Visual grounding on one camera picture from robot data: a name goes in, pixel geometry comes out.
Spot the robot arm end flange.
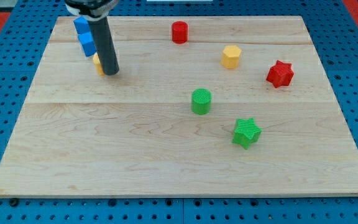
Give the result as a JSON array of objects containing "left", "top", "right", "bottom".
[{"left": 64, "top": 0, "right": 120, "bottom": 19}]

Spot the yellow hexagon block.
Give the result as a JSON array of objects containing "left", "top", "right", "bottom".
[{"left": 221, "top": 45, "right": 242, "bottom": 69}]

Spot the yellow block behind rod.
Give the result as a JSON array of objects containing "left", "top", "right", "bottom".
[{"left": 93, "top": 53, "right": 105, "bottom": 76}]

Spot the green star block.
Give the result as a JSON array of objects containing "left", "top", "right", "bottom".
[{"left": 232, "top": 118, "right": 262, "bottom": 149}]

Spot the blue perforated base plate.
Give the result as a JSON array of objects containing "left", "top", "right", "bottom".
[{"left": 0, "top": 0, "right": 358, "bottom": 223}]

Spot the red cylinder block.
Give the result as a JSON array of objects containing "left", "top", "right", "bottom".
[{"left": 172, "top": 21, "right": 188, "bottom": 44}]

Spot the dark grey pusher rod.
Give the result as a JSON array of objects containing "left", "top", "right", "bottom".
[{"left": 88, "top": 17, "right": 119, "bottom": 75}]

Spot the blue cube block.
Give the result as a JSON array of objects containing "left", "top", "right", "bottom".
[{"left": 78, "top": 32, "right": 96, "bottom": 57}]

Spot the green cylinder block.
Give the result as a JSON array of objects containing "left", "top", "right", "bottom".
[{"left": 191, "top": 88, "right": 212, "bottom": 115}]

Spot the blue triangle block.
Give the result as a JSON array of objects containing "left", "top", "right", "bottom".
[{"left": 73, "top": 17, "right": 90, "bottom": 34}]

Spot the red star block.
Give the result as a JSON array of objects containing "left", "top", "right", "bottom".
[{"left": 266, "top": 60, "right": 294, "bottom": 88}]

